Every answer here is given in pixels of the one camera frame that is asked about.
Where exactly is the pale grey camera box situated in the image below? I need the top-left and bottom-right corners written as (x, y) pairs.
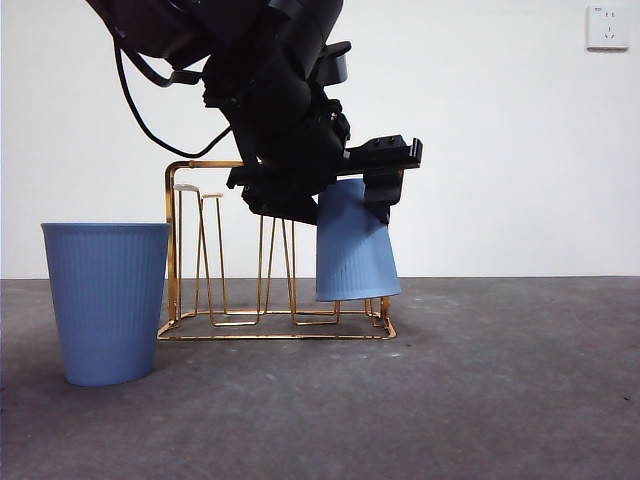
top-left (319, 42), bottom-right (352, 85)

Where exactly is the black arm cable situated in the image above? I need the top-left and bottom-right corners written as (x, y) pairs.
top-left (113, 37), bottom-right (234, 157)

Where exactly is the white wall socket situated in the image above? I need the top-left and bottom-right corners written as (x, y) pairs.
top-left (586, 5), bottom-right (630, 52)

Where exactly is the blue ribbed plastic cup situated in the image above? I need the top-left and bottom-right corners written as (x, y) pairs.
top-left (314, 177), bottom-right (402, 303)
top-left (40, 222), bottom-right (172, 387)

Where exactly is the gold wire cup rack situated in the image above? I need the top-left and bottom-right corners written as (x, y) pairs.
top-left (156, 159), bottom-right (399, 342)

